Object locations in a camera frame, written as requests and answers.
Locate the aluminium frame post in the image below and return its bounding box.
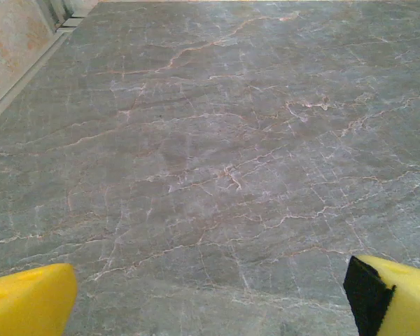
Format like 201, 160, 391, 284
36, 0, 92, 33

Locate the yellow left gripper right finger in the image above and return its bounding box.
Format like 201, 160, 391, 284
342, 254, 420, 336

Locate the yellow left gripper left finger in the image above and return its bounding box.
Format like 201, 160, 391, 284
0, 262, 78, 336

